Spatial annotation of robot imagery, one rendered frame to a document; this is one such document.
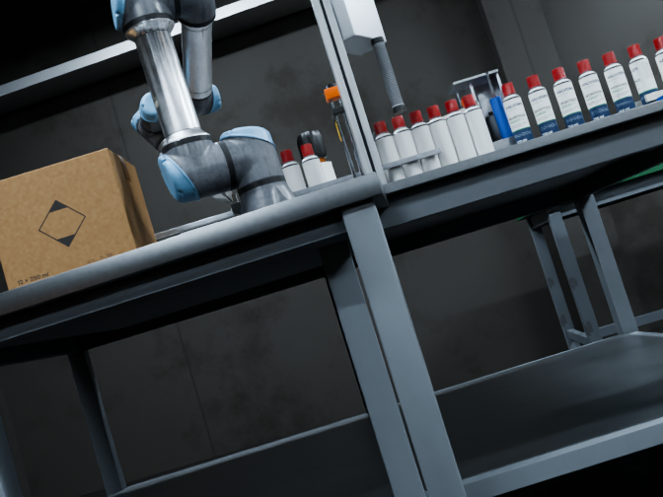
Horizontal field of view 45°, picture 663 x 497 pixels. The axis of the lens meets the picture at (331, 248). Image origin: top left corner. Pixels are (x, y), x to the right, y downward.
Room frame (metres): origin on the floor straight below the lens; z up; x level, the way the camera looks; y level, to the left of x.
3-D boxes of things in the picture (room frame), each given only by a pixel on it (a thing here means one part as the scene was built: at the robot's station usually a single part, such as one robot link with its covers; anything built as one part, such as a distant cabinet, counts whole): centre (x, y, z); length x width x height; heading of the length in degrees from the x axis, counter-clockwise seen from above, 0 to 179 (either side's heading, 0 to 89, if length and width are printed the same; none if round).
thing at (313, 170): (2.23, -0.02, 0.98); 0.05 x 0.05 x 0.20
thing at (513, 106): (2.24, -0.61, 0.98); 0.05 x 0.05 x 0.20
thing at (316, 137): (2.51, -0.04, 1.03); 0.09 x 0.09 x 0.30
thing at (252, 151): (1.85, 0.12, 1.02); 0.13 x 0.12 x 0.14; 108
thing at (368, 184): (1.87, 0.29, 0.81); 0.90 x 0.90 x 0.04; 84
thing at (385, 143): (2.23, -0.23, 0.98); 0.05 x 0.05 x 0.20
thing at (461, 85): (2.34, -0.54, 1.14); 0.14 x 0.11 x 0.01; 91
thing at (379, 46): (2.13, -0.28, 1.18); 0.04 x 0.04 x 0.21
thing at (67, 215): (1.90, 0.57, 0.99); 0.30 x 0.24 x 0.27; 90
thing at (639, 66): (2.25, -0.98, 0.98); 0.05 x 0.05 x 0.20
